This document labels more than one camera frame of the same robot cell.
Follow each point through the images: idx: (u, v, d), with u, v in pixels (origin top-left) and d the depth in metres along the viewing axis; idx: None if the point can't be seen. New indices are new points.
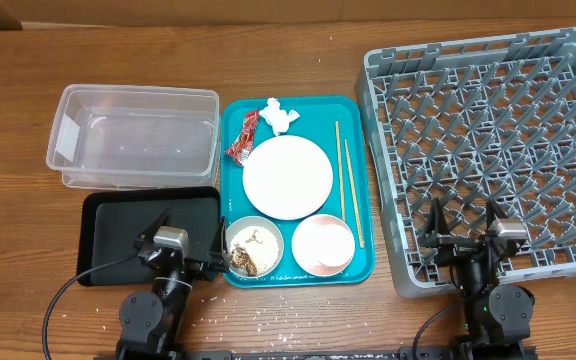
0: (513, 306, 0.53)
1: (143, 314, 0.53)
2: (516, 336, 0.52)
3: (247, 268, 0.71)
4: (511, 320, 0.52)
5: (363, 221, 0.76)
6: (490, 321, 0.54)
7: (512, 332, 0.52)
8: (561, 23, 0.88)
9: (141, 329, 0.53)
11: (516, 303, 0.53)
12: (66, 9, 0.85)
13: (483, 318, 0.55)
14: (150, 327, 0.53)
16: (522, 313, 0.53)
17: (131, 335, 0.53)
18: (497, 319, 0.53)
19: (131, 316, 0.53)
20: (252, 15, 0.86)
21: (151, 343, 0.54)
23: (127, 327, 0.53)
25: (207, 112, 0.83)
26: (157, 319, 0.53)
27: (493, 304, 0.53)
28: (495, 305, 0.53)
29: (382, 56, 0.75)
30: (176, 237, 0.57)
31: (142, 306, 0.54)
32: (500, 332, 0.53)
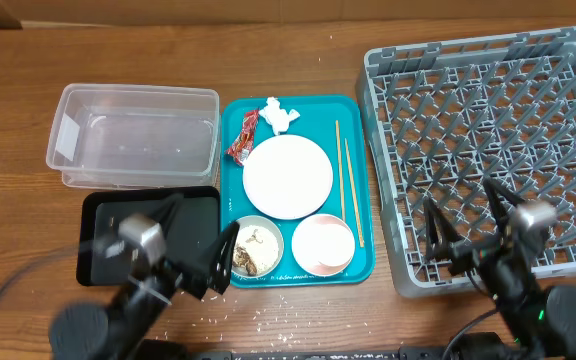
0: None
1: (82, 331, 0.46)
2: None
3: (247, 268, 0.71)
4: None
5: (363, 221, 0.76)
6: (546, 331, 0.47)
7: None
8: (561, 23, 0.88)
9: (77, 350, 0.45)
11: None
12: (65, 8, 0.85)
13: (537, 329, 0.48)
14: (89, 349, 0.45)
16: None
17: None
18: (560, 328, 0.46)
19: (68, 332, 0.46)
20: (251, 14, 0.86)
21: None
23: (61, 349, 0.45)
25: (207, 112, 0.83)
26: (104, 339, 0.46)
27: (553, 311, 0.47)
28: (556, 312, 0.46)
29: (382, 55, 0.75)
30: (144, 235, 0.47)
31: (83, 321, 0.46)
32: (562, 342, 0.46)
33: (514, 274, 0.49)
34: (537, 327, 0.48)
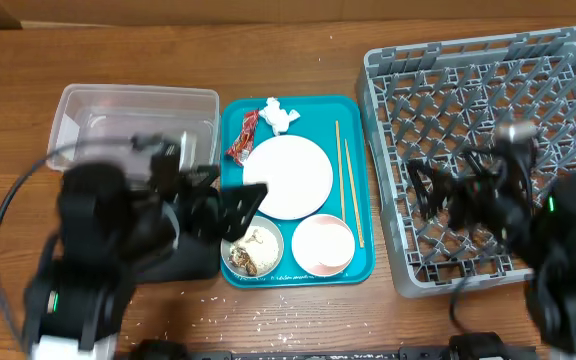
0: None
1: (95, 175, 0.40)
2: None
3: (247, 268, 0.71)
4: None
5: (363, 221, 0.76)
6: (560, 222, 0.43)
7: None
8: (561, 23, 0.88)
9: (85, 192, 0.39)
11: None
12: (65, 8, 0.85)
13: (549, 229, 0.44)
14: (105, 191, 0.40)
16: None
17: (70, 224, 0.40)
18: (574, 210, 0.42)
19: (80, 180, 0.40)
20: (251, 14, 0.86)
21: (92, 241, 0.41)
23: (68, 193, 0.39)
25: (207, 112, 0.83)
26: (109, 199, 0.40)
27: (562, 194, 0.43)
28: (567, 195, 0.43)
29: (382, 55, 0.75)
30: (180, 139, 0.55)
31: (96, 170, 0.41)
32: None
33: (511, 199, 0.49)
34: (553, 227, 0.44)
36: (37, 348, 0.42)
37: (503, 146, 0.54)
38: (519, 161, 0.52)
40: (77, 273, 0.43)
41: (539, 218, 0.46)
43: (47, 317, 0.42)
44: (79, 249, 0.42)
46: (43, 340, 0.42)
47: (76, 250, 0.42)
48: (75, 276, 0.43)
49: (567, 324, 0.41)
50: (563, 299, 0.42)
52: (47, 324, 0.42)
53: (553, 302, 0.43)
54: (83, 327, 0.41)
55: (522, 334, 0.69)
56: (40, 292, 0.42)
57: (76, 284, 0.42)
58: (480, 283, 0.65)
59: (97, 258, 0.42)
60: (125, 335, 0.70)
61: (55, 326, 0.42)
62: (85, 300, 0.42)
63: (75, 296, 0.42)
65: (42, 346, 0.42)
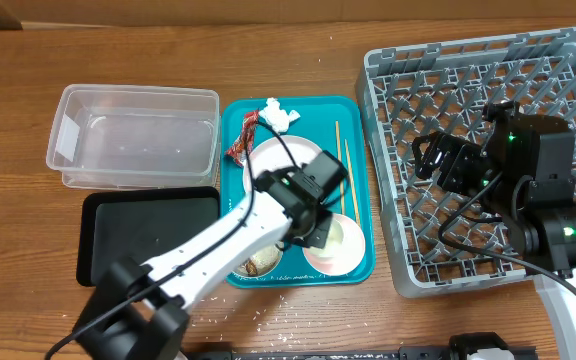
0: (540, 122, 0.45)
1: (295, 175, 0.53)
2: (560, 165, 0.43)
3: (247, 268, 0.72)
4: (542, 129, 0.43)
5: (363, 221, 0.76)
6: (522, 149, 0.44)
7: (551, 137, 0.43)
8: (561, 23, 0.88)
9: None
11: (539, 120, 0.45)
12: (66, 9, 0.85)
13: (514, 161, 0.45)
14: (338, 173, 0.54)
16: (553, 122, 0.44)
17: (320, 161, 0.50)
18: (525, 128, 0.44)
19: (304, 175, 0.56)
20: (251, 15, 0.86)
21: (321, 178, 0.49)
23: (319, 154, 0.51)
25: (206, 112, 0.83)
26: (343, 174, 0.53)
27: (516, 122, 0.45)
28: (519, 121, 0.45)
29: (382, 56, 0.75)
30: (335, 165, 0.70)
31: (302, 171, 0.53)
32: (537, 147, 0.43)
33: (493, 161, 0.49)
34: (517, 160, 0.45)
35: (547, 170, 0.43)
36: (257, 195, 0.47)
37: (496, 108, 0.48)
38: (518, 117, 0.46)
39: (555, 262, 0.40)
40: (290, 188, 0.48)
41: (507, 159, 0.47)
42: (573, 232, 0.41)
43: (272, 191, 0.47)
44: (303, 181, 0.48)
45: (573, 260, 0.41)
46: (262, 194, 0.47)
47: (304, 179, 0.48)
48: (293, 188, 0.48)
49: (544, 242, 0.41)
50: (540, 221, 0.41)
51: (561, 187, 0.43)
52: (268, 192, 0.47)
53: (531, 225, 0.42)
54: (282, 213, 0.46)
55: (523, 335, 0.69)
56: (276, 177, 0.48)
57: (296, 188, 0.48)
58: (480, 283, 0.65)
59: (311, 192, 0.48)
60: None
61: (275, 194, 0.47)
62: (296, 201, 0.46)
63: (291, 192, 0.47)
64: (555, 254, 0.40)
65: (261, 195, 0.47)
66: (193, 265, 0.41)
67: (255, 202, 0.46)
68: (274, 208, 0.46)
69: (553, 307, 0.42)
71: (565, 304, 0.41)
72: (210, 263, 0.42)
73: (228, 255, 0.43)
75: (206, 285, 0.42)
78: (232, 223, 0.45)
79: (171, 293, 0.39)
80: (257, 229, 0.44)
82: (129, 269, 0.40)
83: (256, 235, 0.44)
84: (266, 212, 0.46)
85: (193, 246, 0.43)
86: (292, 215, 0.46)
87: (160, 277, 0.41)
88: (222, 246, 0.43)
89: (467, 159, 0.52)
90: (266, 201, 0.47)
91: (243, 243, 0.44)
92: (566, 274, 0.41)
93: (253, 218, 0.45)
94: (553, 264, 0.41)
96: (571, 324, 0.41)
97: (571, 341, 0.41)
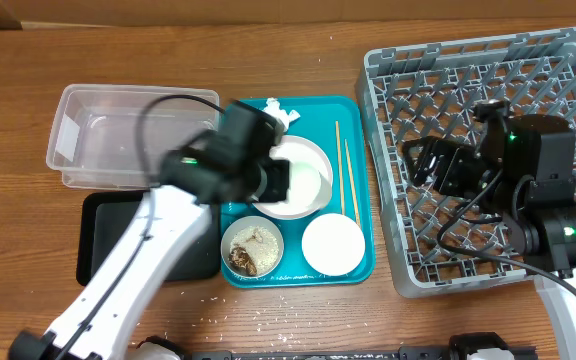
0: (541, 122, 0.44)
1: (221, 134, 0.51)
2: (561, 165, 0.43)
3: (247, 268, 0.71)
4: (544, 129, 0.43)
5: (363, 221, 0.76)
6: (522, 150, 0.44)
7: (552, 137, 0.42)
8: (561, 23, 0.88)
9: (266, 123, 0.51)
11: (540, 119, 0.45)
12: (65, 9, 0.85)
13: (515, 161, 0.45)
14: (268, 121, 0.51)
16: (554, 122, 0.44)
17: (231, 117, 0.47)
18: (527, 128, 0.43)
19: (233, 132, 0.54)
20: (251, 15, 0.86)
21: (237, 136, 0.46)
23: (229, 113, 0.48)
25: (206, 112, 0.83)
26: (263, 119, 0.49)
27: (517, 122, 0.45)
28: (521, 121, 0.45)
29: (382, 56, 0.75)
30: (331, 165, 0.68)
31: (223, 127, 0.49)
32: (538, 148, 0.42)
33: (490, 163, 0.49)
34: (517, 161, 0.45)
35: (548, 170, 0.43)
36: (158, 191, 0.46)
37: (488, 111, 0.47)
38: (510, 123, 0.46)
39: (555, 262, 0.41)
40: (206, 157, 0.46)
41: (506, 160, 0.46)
42: (573, 232, 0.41)
43: (180, 173, 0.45)
44: (218, 147, 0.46)
45: (574, 260, 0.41)
46: (167, 187, 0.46)
47: (216, 145, 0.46)
48: (207, 160, 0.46)
49: (544, 242, 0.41)
50: (541, 221, 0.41)
51: (562, 187, 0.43)
52: (174, 177, 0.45)
53: (531, 225, 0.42)
54: (202, 188, 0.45)
55: (523, 335, 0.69)
56: (182, 156, 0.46)
57: (207, 162, 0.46)
58: (480, 283, 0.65)
59: (229, 155, 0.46)
60: None
61: (184, 177, 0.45)
62: (210, 176, 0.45)
63: (202, 169, 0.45)
64: (555, 254, 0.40)
65: (166, 189, 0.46)
66: (103, 308, 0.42)
67: (157, 207, 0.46)
68: (182, 199, 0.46)
69: (553, 307, 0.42)
71: (564, 304, 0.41)
72: (122, 299, 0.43)
73: (139, 278, 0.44)
75: (124, 322, 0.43)
78: (136, 241, 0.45)
79: (83, 353, 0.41)
80: (167, 234, 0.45)
82: (35, 344, 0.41)
83: (165, 243, 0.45)
84: (170, 211, 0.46)
85: (98, 288, 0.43)
86: (207, 193, 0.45)
87: (66, 340, 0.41)
88: (130, 271, 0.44)
89: (461, 161, 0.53)
90: (168, 200, 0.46)
91: (154, 257, 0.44)
92: (567, 274, 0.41)
93: (157, 225, 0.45)
94: (553, 264, 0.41)
96: (571, 324, 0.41)
97: (571, 341, 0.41)
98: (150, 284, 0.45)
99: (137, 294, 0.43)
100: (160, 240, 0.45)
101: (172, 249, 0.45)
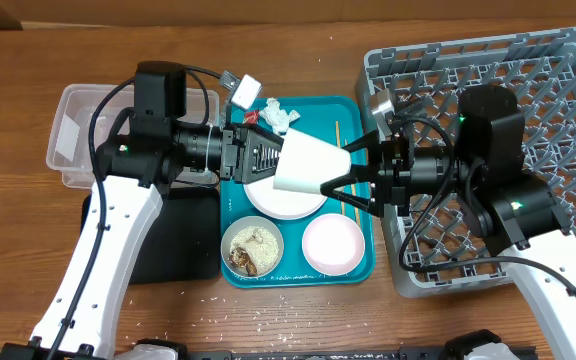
0: (491, 101, 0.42)
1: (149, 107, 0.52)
2: (511, 145, 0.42)
3: (247, 268, 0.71)
4: (493, 112, 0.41)
5: (364, 221, 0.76)
6: (474, 132, 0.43)
7: (501, 121, 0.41)
8: (561, 23, 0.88)
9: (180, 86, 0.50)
11: (489, 96, 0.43)
12: (65, 9, 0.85)
13: (471, 142, 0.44)
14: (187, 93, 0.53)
16: (504, 103, 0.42)
17: (144, 89, 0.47)
18: (477, 113, 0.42)
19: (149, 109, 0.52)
20: (251, 14, 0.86)
21: (158, 108, 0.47)
23: (140, 92, 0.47)
25: (198, 111, 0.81)
26: (175, 77, 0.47)
27: (466, 103, 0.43)
28: (468, 103, 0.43)
29: (382, 56, 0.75)
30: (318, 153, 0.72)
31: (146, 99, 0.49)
32: (489, 135, 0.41)
33: (423, 155, 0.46)
34: (471, 141, 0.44)
35: (500, 154, 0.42)
36: (107, 183, 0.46)
37: (403, 121, 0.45)
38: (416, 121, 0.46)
39: (509, 237, 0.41)
40: (136, 138, 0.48)
41: (461, 139, 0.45)
42: (521, 206, 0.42)
43: (117, 160, 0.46)
44: (144, 125, 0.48)
45: (530, 232, 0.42)
46: (110, 177, 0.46)
47: (141, 123, 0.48)
48: (139, 142, 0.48)
49: (495, 221, 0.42)
50: (490, 203, 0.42)
51: (513, 164, 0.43)
52: (113, 167, 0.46)
53: (483, 209, 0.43)
54: (141, 171, 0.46)
55: (522, 335, 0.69)
56: (112, 147, 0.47)
57: (138, 149, 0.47)
58: (480, 282, 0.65)
59: (159, 131, 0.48)
60: (126, 335, 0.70)
61: (121, 169, 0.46)
62: (144, 159, 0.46)
63: (134, 157, 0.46)
64: (507, 229, 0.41)
65: (109, 181, 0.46)
66: (81, 303, 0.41)
67: (107, 197, 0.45)
68: (127, 184, 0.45)
69: (523, 281, 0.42)
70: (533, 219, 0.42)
71: (529, 274, 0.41)
72: (97, 291, 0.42)
73: (108, 269, 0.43)
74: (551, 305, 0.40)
75: (107, 310, 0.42)
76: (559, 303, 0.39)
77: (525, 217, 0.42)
78: (94, 233, 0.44)
79: (73, 347, 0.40)
80: (123, 220, 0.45)
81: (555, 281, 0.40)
82: (20, 355, 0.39)
83: (125, 229, 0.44)
84: (122, 199, 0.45)
85: (68, 288, 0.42)
86: (150, 177, 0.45)
87: (52, 341, 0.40)
88: (97, 262, 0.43)
89: (398, 167, 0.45)
90: (116, 188, 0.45)
91: (117, 244, 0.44)
92: (523, 244, 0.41)
93: (112, 214, 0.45)
94: (508, 239, 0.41)
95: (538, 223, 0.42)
96: (541, 293, 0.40)
97: (547, 311, 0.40)
98: (122, 270, 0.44)
99: (110, 282, 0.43)
100: (117, 228, 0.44)
101: (133, 234, 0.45)
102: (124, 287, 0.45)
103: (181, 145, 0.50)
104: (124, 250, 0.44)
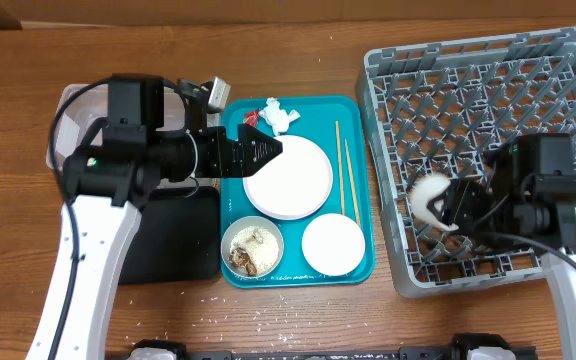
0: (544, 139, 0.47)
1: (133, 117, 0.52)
2: (563, 163, 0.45)
3: (247, 268, 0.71)
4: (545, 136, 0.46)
5: (363, 221, 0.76)
6: (526, 156, 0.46)
7: (552, 140, 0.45)
8: (562, 23, 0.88)
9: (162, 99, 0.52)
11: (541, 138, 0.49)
12: (65, 9, 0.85)
13: (523, 166, 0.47)
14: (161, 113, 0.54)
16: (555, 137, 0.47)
17: (117, 97, 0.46)
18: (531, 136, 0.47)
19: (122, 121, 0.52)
20: (251, 14, 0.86)
21: (132, 115, 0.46)
23: (111, 97, 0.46)
25: (178, 110, 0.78)
26: (150, 86, 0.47)
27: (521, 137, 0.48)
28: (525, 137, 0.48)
29: (382, 55, 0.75)
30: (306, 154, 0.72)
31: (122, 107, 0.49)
32: (539, 146, 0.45)
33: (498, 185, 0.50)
34: (524, 166, 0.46)
35: (553, 164, 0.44)
36: (75, 204, 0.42)
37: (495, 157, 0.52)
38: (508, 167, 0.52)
39: (562, 239, 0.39)
40: (108, 148, 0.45)
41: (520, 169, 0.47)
42: None
43: (86, 177, 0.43)
44: (117, 133, 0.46)
45: None
46: (79, 197, 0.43)
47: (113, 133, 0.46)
48: (110, 151, 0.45)
49: (553, 219, 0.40)
50: (553, 202, 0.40)
51: (568, 182, 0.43)
52: (82, 184, 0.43)
53: (543, 207, 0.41)
54: (113, 182, 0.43)
55: (522, 335, 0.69)
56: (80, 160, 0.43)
57: (109, 159, 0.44)
58: (480, 283, 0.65)
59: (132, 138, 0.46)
60: (126, 335, 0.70)
61: (90, 182, 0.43)
62: (116, 169, 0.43)
63: (106, 168, 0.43)
64: (562, 232, 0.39)
65: (79, 201, 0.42)
66: (62, 345, 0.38)
67: (78, 223, 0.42)
68: (100, 201, 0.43)
69: (558, 286, 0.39)
70: None
71: (568, 279, 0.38)
72: (78, 328, 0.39)
73: (87, 303, 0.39)
74: None
75: (93, 347, 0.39)
76: None
77: None
78: (67, 267, 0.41)
79: None
80: (98, 246, 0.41)
81: None
82: None
83: (101, 255, 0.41)
84: (96, 222, 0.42)
85: (46, 330, 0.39)
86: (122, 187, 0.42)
87: None
88: (74, 299, 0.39)
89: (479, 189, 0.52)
90: (88, 210, 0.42)
91: (94, 275, 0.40)
92: (572, 250, 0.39)
93: (85, 240, 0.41)
94: (559, 241, 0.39)
95: None
96: (575, 303, 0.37)
97: (572, 322, 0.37)
98: (103, 300, 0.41)
99: (90, 317, 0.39)
100: (92, 255, 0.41)
101: (112, 261, 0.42)
102: (108, 317, 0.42)
103: (157, 155, 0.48)
104: (102, 278, 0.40)
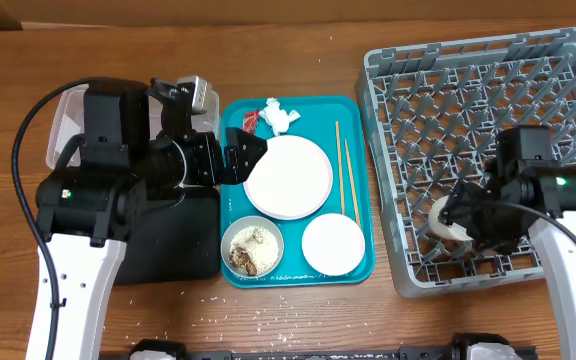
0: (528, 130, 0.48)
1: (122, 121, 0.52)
2: (543, 149, 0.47)
3: (247, 268, 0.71)
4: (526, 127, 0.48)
5: (363, 221, 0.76)
6: (509, 148, 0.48)
7: (532, 131, 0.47)
8: (562, 23, 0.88)
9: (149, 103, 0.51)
11: None
12: (65, 9, 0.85)
13: (509, 160, 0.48)
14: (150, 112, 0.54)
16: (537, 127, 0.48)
17: (94, 114, 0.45)
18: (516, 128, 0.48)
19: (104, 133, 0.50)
20: (251, 15, 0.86)
21: (111, 135, 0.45)
23: (90, 113, 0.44)
25: None
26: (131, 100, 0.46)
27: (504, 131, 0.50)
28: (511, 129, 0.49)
29: (382, 56, 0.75)
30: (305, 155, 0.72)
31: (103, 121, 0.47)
32: (518, 137, 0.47)
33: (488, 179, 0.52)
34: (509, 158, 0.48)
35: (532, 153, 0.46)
36: (50, 245, 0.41)
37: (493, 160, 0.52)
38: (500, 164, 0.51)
39: (545, 204, 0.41)
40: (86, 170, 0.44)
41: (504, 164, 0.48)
42: (564, 182, 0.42)
43: (61, 209, 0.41)
44: (97, 153, 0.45)
45: (567, 204, 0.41)
46: (55, 236, 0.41)
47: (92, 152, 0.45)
48: (89, 174, 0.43)
49: (537, 191, 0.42)
50: (536, 175, 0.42)
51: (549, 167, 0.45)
52: (57, 216, 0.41)
53: (528, 181, 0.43)
54: (93, 212, 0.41)
55: (522, 335, 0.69)
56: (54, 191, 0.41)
57: (87, 184, 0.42)
58: (480, 283, 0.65)
59: (112, 158, 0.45)
60: (126, 335, 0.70)
61: (68, 212, 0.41)
62: (94, 193, 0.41)
63: (83, 195, 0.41)
64: (546, 198, 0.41)
65: (53, 242, 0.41)
66: None
67: (56, 266, 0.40)
68: (79, 237, 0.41)
69: (547, 254, 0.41)
70: (575, 197, 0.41)
71: (554, 241, 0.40)
72: None
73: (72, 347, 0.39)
74: (570, 280, 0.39)
75: None
76: None
77: (568, 191, 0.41)
78: (48, 311, 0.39)
79: None
80: (80, 289, 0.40)
81: None
82: None
83: (83, 299, 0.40)
84: (75, 265, 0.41)
85: None
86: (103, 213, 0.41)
87: None
88: (59, 344, 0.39)
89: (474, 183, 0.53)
90: (67, 251, 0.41)
91: (78, 318, 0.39)
92: (557, 215, 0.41)
93: (66, 284, 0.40)
94: (544, 207, 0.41)
95: None
96: (564, 266, 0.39)
97: (562, 283, 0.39)
98: (89, 342, 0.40)
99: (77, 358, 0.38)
100: (74, 300, 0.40)
101: (95, 303, 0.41)
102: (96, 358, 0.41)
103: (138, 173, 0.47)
104: (86, 320, 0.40)
